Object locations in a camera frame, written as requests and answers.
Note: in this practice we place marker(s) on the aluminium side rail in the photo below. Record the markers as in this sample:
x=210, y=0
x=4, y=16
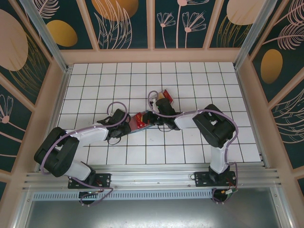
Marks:
x=62, y=95
x=248, y=107

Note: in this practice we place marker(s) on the blue card holder wallet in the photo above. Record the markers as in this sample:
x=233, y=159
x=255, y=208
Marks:
x=136, y=130

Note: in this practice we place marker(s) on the gold card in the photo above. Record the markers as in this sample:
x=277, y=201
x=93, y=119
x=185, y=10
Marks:
x=161, y=95

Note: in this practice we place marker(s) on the aluminium mounting rail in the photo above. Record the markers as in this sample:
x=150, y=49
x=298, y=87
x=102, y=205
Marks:
x=152, y=175

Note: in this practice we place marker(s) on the aluminium corner post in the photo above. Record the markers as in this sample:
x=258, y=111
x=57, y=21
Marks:
x=47, y=33
x=251, y=33

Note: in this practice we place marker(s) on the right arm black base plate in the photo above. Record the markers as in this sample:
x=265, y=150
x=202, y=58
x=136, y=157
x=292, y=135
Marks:
x=202, y=179

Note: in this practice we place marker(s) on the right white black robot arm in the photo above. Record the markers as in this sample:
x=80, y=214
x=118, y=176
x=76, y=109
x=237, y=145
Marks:
x=185, y=121

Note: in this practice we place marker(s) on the grey metal sheet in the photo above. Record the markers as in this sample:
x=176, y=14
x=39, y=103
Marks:
x=152, y=213

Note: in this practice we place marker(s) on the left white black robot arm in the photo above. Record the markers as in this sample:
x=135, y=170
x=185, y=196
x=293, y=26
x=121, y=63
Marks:
x=92, y=135

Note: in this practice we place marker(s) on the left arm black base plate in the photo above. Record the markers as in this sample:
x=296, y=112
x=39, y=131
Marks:
x=104, y=180

